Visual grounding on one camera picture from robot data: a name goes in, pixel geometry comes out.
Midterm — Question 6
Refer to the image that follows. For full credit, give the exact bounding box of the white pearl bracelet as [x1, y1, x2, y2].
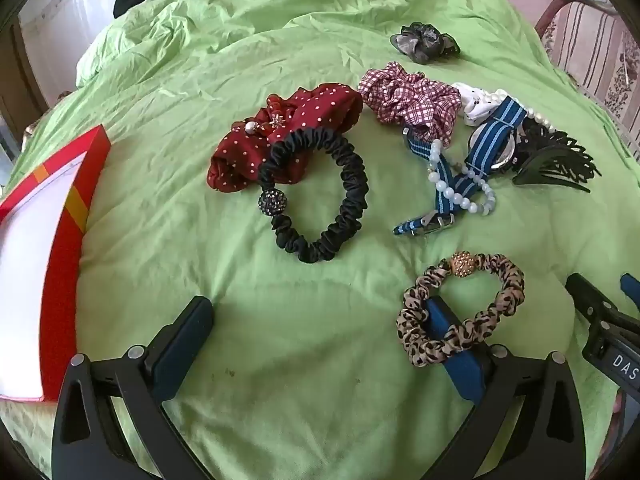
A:
[487, 87, 551, 133]

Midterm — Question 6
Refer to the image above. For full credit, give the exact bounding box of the red cardboard box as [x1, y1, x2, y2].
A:
[0, 124, 112, 403]

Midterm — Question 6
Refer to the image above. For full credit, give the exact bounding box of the white dotted scrunchie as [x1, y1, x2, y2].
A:
[452, 81, 501, 127]

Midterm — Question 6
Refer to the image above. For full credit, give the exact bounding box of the red polka dot scrunchie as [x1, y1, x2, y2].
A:
[207, 82, 364, 193]

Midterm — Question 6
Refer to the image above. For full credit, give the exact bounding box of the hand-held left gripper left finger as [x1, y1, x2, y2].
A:
[51, 296, 216, 480]

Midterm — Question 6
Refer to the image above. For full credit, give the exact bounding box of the green bed sheet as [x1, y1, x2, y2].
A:
[0, 0, 640, 480]

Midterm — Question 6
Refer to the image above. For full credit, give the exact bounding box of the black hair claw clip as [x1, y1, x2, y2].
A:
[511, 127, 602, 194]

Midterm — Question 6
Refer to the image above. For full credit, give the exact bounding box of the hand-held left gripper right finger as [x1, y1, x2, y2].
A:
[427, 295, 587, 480]

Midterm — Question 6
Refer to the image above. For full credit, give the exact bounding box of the striped floral sofa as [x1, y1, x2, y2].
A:
[492, 0, 640, 161]

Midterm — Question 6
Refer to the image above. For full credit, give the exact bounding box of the leopard print scrunchie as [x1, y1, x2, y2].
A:
[396, 252, 526, 367]

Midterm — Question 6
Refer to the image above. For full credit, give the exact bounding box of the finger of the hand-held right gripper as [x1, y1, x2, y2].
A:
[620, 273, 640, 307]
[565, 272, 620, 322]

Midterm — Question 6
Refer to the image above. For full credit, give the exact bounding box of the grey sheer scrunchie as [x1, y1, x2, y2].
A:
[390, 22, 461, 64]

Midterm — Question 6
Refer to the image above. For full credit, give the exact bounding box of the red checkered scrunchie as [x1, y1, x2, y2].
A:
[358, 61, 462, 148]

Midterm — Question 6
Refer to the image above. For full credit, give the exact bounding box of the pale blue bead bracelet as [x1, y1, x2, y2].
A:
[426, 139, 498, 216]

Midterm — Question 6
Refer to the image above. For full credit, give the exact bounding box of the black scrunchie with bead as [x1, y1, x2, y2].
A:
[257, 127, 370, 264]

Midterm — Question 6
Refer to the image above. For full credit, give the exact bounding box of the blue striped strap watch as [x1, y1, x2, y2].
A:
[392, 95, 531, 237]

